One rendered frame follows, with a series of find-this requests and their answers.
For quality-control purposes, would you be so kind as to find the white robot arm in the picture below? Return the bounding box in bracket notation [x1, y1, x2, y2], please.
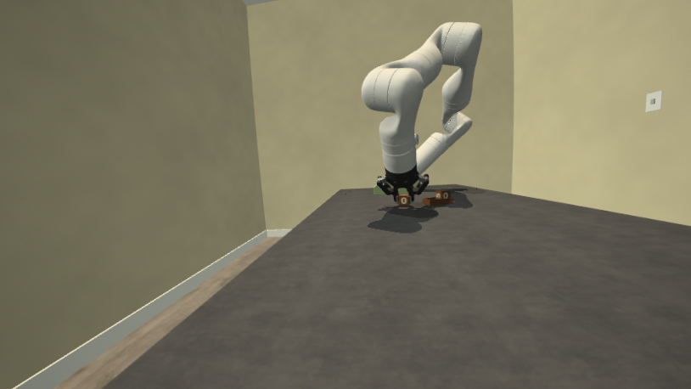
[362, 22, 482, 175]

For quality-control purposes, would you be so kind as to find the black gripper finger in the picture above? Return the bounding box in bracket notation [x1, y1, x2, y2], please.
[405, 174, 429, 204]
[377, 176, 399, 204]

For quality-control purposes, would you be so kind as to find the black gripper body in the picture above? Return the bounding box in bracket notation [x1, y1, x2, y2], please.
[385, 163, 419, 189]

